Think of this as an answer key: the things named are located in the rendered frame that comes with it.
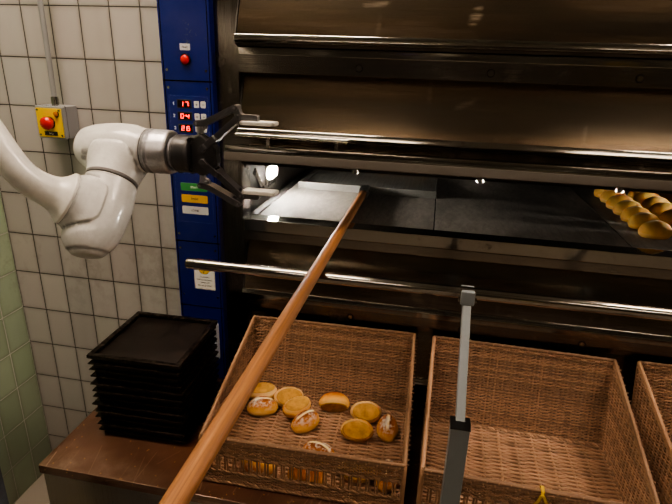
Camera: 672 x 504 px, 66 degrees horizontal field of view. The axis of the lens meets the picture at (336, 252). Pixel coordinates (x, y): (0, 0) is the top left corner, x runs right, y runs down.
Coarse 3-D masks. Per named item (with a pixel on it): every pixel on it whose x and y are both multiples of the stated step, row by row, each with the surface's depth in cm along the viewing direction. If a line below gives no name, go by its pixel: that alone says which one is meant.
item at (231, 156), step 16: (240, 160) 147; (256, 160) 146; (272, 160) 145; (288, 160) 144; (304, 160) 143; (320, 160) 142; (336, 160) 142; (352, 160) 141; (464, 176) 136; (480, 176) 135; (496, 176) 135; (512, 176) 134; (528, 176) 133; (544, 176) 132; (560, 176) 132; (576, 176) 131; (592, 176) 130
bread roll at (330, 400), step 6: (324, 396) 169; (330, 396) 168; (336, 396) 168; (342, 396) 168; (324, 402) 168; (330, 402) 167; (336, 402) 167; (342, 402) 167; (348, 402) 168; (324, 408) 169; (330, 408) 169; (336, 408) 169; (342, 408) 168
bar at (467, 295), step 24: (192, 264) 135; (216, 264) 134; (240, 264) 133; (384, 288) 127; (408, 288) 125; (432, 288) 124; (456, 288) 124; (480, 288) 123; (600, 312) 118; (624, 312) 117; (648, 312) 116; (456, 408) 113; (456, 432) 110; (456, 456) 112; (456, 480) 114
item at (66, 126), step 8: (48, 104) 166; (40, 112) 162; (48, 112) 161; (64, 112) 161; (72, 112) 165; (56, 120) 162; (64, 120) 162; (72, 120) 165; (40, 128) 164; (56, 128) 163; (64, 128) 163; (72, 128) 166; (40, 136) 165; (48, 136) 164; (56, 136) 164; (64, 136) 163; (72, 136) 166
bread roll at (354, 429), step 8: (344, 424) 157; (352, 424) 156; (360, 424) 156; (368, 424) 156; (344, 432) 156; (352, 432) 156; (360, 432) 156; (368, 432) 155; (352, 440) 156; (360, 440) 155
